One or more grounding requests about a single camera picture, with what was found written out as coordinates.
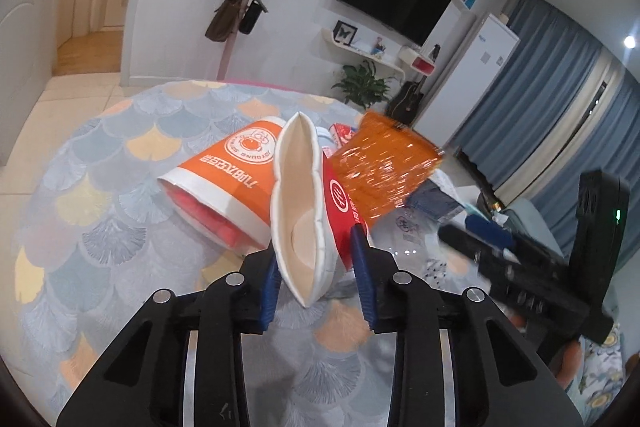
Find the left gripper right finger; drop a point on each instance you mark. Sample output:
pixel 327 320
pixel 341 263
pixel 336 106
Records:
pixel 499 380

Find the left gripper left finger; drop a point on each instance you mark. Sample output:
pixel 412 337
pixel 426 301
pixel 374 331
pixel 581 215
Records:
pixel 139 379

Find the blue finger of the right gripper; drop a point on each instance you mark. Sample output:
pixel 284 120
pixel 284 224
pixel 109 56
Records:
pixel 489 232

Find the orange crinkled plastic wrapper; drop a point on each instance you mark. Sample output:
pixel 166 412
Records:
pixel 383 163

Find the red paper cup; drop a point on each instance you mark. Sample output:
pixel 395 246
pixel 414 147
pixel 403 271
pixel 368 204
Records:
pixel 340 216

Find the white paper plate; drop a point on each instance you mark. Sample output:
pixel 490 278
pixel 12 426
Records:
pixel 300 233

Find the light blue sofa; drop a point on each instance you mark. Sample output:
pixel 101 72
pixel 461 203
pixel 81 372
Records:
pixel 523 217

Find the floral cushion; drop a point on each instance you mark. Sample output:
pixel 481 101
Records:
pixel 600 376

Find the blue curtains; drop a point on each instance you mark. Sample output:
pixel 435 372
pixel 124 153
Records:
pixel 562 105

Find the round scalloped pastel rug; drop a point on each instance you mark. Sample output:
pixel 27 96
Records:
pixel 99 236

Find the white refrigerator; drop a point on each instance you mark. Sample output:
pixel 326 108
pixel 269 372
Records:
pixel 466 79

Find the green potted plant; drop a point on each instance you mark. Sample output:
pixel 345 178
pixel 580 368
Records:
pixel 360 85

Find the framed butterfly picture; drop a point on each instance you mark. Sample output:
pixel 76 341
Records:
pixel 344 33

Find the black hanging bag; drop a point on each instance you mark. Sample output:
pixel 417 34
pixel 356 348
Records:
pixel 254 10

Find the brown hanging handbag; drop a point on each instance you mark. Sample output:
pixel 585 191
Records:
pixel 224 19

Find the white wall shelf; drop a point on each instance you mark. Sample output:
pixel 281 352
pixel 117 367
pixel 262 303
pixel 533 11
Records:
pixel 327 35

